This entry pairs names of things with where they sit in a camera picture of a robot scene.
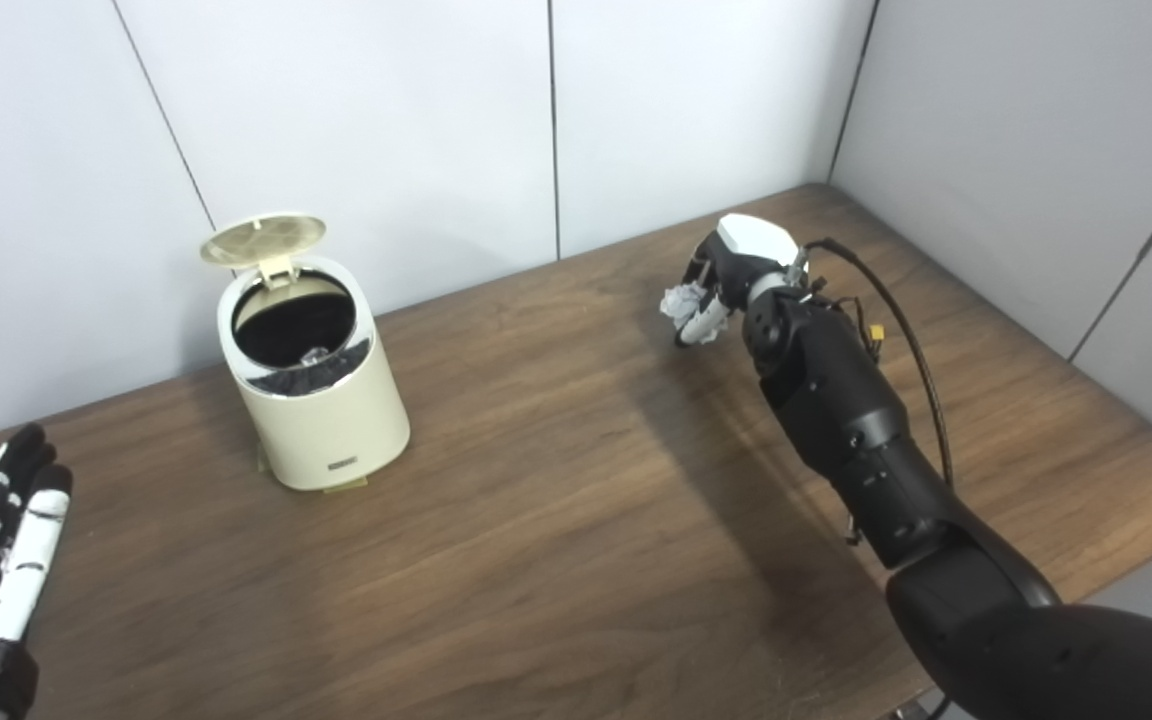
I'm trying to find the cream-colored plastic bin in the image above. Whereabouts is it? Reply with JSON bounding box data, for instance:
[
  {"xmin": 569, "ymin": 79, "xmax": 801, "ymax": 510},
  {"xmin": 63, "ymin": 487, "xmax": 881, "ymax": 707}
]
[{"xmin": 200, "ymin": 212, "xmax": 412, "ymax": 493}]

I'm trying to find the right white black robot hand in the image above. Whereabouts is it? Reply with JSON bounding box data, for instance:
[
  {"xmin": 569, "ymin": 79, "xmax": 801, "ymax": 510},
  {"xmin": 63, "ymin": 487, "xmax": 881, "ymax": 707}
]
[{"xmin": 674, "ymin": 213, "xmax": 809, "ymax": 348}]

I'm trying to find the white paper ball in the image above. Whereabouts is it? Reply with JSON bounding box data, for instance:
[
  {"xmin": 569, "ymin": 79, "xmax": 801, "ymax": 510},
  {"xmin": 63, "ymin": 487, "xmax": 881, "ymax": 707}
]
[{"xmin": 660, "ymin": 283, "xmax": 712, "ymax": 331}]

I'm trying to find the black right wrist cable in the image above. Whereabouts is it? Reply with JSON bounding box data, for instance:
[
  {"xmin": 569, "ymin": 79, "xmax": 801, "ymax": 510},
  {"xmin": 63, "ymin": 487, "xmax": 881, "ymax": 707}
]
[{"xmin": 801, "ymin": 238, "xmax": 955, "ymax": 491}]

